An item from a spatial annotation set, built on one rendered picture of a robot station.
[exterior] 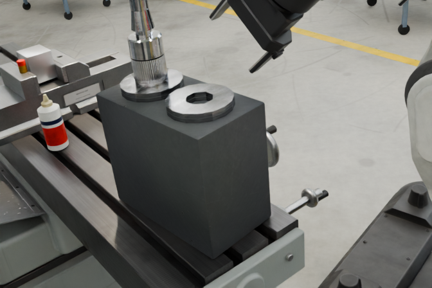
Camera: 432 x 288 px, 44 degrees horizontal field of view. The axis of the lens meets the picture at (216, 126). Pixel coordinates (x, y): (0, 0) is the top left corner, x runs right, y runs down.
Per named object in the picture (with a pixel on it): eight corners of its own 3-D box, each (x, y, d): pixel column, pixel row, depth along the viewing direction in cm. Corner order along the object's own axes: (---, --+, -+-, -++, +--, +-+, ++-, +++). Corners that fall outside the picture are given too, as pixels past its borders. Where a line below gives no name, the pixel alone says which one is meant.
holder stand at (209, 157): (175, 166, 93) (158, 57, 83) (272, 216, 78) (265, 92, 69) (117, 198, 86) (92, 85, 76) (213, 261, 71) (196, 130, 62)
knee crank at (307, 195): (318, 191, 157) (318, 174, 154) (334, 200, 153) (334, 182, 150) (263, 225, 146) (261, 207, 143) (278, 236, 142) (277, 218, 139)
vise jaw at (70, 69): (65, 62, 123) (62, 45, 121) (91, 75, 114) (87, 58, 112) (41, 70, 120) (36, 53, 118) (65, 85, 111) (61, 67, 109)
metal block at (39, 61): (46, 70, 117) (39, 44, 114) (58, 76, 113) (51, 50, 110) (23, 78, 114) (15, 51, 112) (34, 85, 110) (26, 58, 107)
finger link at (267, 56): (245, 71, 85) (269, 49, 80) (256, 64, 87) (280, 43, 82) (251, 79, 85) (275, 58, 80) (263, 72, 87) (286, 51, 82)
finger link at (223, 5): (221, 17, 88) (242, -7, 83) (209, 22, 86) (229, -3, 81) (215, 9, 88) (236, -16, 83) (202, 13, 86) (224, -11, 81)
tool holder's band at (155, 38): (169, 40, 73) (168, 33, 72) (140, 51, 70) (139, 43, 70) (150, 33, 76) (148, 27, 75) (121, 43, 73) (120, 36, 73)
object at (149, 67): (174, 78, 75) (169, 40, 73) (146, 89, 73) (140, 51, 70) (155, 69, 79) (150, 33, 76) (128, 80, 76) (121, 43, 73)
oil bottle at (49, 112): (63, 138, 105) (50, 87, 100) (72, 145, 103) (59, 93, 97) (44, 146, 103) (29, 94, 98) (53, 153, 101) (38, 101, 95)
